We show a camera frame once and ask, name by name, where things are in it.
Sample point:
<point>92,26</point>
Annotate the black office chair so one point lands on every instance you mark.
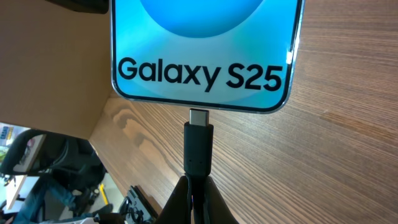
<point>67,167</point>

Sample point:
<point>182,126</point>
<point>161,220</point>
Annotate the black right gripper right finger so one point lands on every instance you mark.
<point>215,208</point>

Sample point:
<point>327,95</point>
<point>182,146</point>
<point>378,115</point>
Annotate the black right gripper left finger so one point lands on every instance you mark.
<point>177,209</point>

